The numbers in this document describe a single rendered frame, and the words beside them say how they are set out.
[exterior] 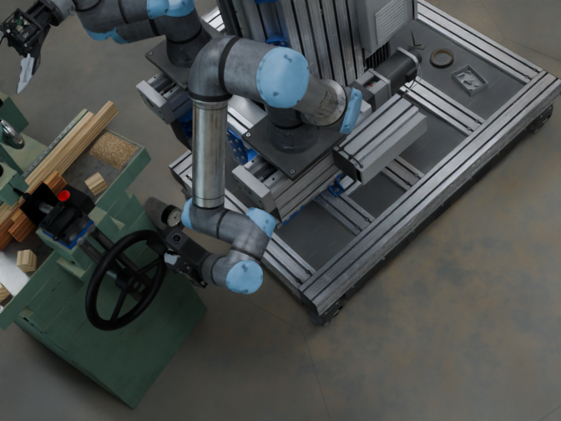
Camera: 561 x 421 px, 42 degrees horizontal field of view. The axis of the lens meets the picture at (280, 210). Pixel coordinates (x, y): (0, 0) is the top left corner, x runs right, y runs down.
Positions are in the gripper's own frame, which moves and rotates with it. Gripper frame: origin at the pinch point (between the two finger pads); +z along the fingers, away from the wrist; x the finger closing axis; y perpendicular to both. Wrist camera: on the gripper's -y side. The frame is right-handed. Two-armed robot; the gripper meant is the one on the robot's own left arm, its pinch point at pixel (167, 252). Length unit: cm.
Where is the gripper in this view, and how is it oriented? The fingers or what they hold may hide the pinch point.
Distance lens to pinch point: 191.8
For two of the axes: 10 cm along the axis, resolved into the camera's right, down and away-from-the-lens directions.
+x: 5.6, -7.5, 3.5
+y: 5.6, 6.6, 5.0
